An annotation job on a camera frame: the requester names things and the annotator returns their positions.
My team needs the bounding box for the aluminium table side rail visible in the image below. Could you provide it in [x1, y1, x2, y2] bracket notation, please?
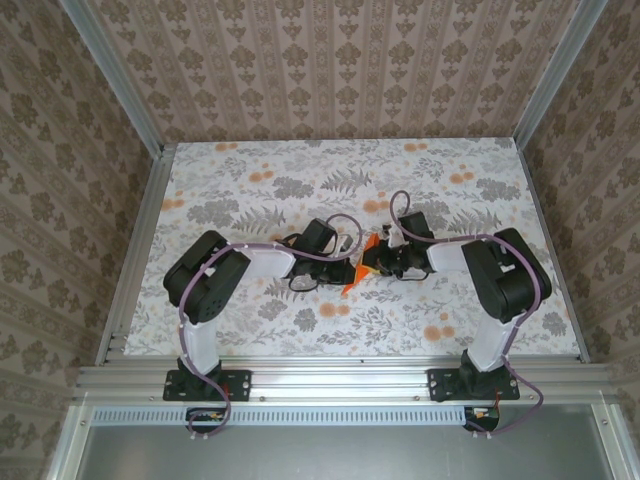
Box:
[94, 142, 177, 366]
[517, 139, 591, 364]

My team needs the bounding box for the grey sheet metal panel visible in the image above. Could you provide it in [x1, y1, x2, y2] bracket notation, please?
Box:
[47, 402, 640, 480]

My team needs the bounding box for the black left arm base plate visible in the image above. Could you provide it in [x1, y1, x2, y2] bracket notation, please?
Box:
[162, 368, 252, 403]

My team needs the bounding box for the orange cloth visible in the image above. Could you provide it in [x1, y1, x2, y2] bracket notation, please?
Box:
[341, 232, 382, 298]

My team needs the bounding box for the thin black left gripper cable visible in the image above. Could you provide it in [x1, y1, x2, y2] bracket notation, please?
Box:
[287, 273, 322, 294]

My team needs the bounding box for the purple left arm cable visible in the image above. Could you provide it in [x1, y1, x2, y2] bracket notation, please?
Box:
[178, 213, 365, 442]

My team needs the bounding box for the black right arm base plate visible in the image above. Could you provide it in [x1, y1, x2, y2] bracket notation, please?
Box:
[427, 368, 521, 404]

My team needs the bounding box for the small controller board with wires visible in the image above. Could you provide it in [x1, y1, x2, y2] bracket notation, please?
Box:
[185, 407, 231, 434]
[463, 394, 502, 432]

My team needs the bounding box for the slotted grey cable duct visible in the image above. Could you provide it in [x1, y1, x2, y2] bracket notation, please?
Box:
[92, 405, 469, 424]

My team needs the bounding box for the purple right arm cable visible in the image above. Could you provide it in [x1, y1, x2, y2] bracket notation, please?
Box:
[388, 189, 546, 441]

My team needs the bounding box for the floral table cover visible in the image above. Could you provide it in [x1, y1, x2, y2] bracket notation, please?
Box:
[122, 139, 584, 359]

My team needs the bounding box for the aluminium cross rail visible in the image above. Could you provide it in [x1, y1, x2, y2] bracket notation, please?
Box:
[74, 363, 619, 404]

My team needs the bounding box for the aluminium frame post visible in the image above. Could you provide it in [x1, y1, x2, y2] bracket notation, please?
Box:
[62, 0, 167, 157]
[514, 0, 609, 147]

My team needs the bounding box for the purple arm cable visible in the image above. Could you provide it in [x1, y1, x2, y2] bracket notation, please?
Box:
[178, 213, 365, 442]
[388, 189, 546, 441]

